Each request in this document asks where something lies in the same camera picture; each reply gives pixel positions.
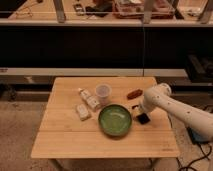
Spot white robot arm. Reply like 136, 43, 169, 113
139, 83, 213, 141

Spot translucent plastic cup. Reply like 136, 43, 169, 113
95, 84, 111, 106

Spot white rectangular eraser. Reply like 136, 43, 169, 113
76, 104, 91, 121

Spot green ceramic bowl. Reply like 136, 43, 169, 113
98, 104, 132, 137

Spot white tube bottle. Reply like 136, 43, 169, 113
78, 88, 100, 111

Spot reddish brown sausage object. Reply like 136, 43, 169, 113
127, 89, 143, 100

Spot wooden table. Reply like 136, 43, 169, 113
30, 76, 180, 171

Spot black rectangular phone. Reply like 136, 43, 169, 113
132, 105, 150, 124

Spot black device on shelf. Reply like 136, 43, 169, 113
85, 3, 112, 17

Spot red tray on shelf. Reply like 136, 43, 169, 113
113, 0, 175, 18

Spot small remote on shelf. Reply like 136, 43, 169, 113
73, 4, 85, 16

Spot black cable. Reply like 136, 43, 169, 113
176, 143, 208, 171

